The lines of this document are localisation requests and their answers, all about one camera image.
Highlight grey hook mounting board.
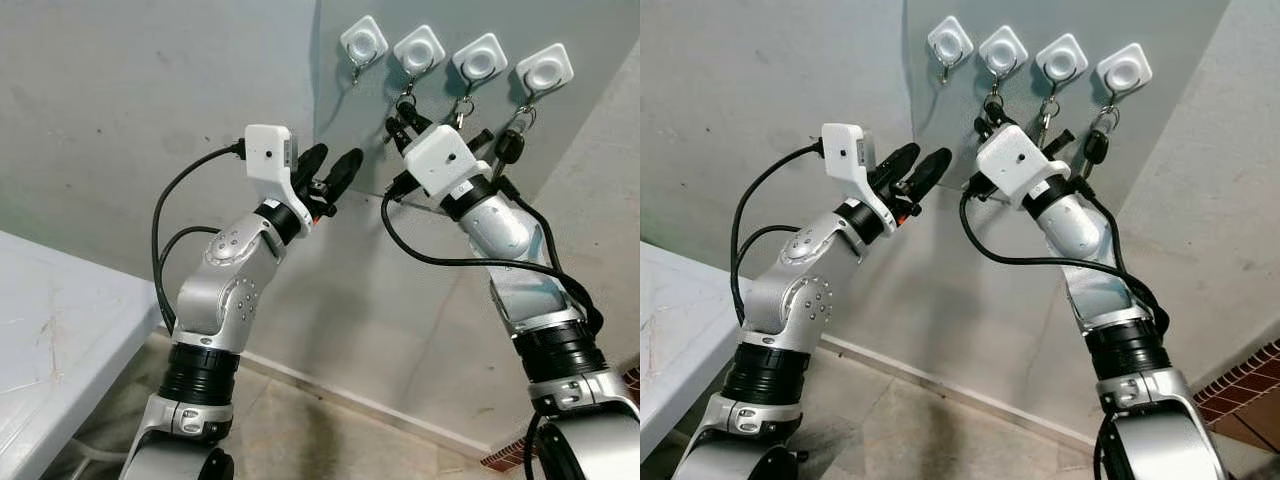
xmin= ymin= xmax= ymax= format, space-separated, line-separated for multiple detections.
xmin=905 ymin=0 xmax=1231 ymax=206
xmin=312 ymin=0 xmax=641 ymax=201

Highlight white plastic folding table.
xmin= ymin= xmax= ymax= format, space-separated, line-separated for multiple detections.
xmin=640 ymin=240 xmax=736 ymax=461
xmin=0 ymin=230 xmax=166 ymax=480

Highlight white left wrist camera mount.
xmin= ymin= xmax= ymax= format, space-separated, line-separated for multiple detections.
xmin=820 ymin=122 xmax=899 ymax=233
xmin=244 ymin=124 xmax=313 ymax=216

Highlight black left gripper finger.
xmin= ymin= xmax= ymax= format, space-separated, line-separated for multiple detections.
xmin=900 ymin=147 xmax=954 ymax=201
xmin=320 ymin=147 xmax=366 ymax=202
xmin=870 ymin=142 xmax=922 ymax=191
xmin=292 ymin=142 xmax=330 ymax=188

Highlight black car key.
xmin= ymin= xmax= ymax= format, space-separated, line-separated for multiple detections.
xmin=1080 ymin=98 xmax=1121 ymax=166
xmin=495 ymin=100 xmax=538 ymax=166

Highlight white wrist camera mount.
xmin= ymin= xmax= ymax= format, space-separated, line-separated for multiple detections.
xmin=975 ymin=124 xmax=1051 ymax=206
xmin=244 ymin=124 xmax=313 ymax=216
xmin=820 ymin=122 xmax=899 ymax=233
xmin=402 ymin=124 xmax=476 ymax=198

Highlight white square wall hook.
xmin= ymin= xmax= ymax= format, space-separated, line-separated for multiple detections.
xmin=1035 ymin=33 xmax=1090 ymax=89
xmin=927 ymin=15 xmax=974 ymax=86
xmin=1096 ymin=42 xmax=1153 ymax=98
xmin=339 ymin=15 xmax=389 ymax=86
xmin=515 ymin=42 xmax=575 ymax=101
xmin=978 ymin=25 xmax=1030 ymax=79
xmin=451 ymin=33 xmax=509 ymax=91
xmin=392 ymin=25 xmax=447 ymax=79

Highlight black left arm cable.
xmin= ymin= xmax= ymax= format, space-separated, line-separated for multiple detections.
xmin=728 ymin=140 xmax=826 ymax=326
xmin=150 ymin=143 xmax=248 ymax=336

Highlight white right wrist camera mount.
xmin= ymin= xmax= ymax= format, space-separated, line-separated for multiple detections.
xmin=975 ymin=124 xmax=1051 ymax=206
xmin=402 ymin=124 xmax=476 ymax=198

